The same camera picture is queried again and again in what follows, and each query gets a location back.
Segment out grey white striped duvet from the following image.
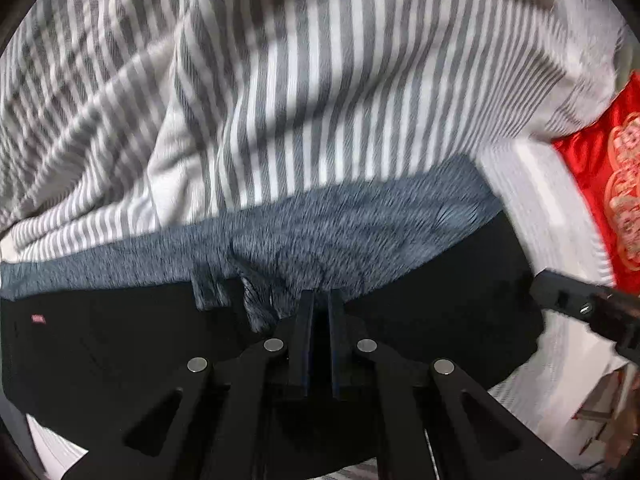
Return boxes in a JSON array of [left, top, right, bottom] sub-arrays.
[[0, 0, 636, 411]]

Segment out red embroidered cushion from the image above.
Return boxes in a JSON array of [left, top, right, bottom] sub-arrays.
[[552, 72, 640, 291]]

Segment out black pants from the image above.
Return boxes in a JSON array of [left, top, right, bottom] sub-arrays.
[[0, 210, 546, 480]]

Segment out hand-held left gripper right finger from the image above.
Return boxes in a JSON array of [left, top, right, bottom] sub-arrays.
[[327, 290, 581, 480]]

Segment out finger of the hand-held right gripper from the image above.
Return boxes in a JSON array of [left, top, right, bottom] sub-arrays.
[[529, 269, 618, 318]]

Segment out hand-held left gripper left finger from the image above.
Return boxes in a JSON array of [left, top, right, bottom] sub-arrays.
[[65, 290, 316, 480]]

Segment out white bed mattress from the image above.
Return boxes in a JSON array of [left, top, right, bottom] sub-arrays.
[[25, 310, 626, 480]]

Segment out blue floral cloth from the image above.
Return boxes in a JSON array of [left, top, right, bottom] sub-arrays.
[[0, 155, 506, 333]]

